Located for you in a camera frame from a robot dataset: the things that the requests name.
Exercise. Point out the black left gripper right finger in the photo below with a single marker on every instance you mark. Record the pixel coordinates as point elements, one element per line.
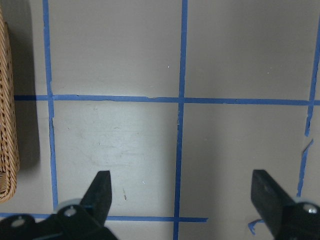
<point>270,200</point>

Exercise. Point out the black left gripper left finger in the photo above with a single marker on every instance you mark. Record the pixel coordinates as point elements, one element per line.
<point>98,198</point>

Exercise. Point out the brown wicker basket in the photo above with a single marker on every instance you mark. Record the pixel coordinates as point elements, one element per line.
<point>9,152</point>

